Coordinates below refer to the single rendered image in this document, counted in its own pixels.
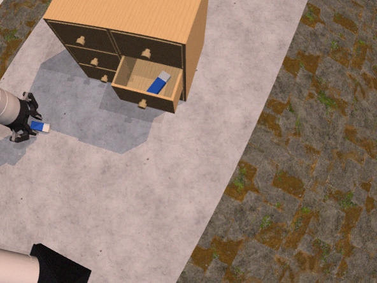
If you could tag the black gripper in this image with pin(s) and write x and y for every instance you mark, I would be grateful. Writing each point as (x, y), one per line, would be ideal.
(20, 123)

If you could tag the blue eraser with white tip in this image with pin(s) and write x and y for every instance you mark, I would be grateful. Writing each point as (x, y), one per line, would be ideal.
(41, 126)
(159, 83)

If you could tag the brown wooden chest of drawers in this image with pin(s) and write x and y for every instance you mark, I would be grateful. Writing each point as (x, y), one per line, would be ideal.
(177, 21)

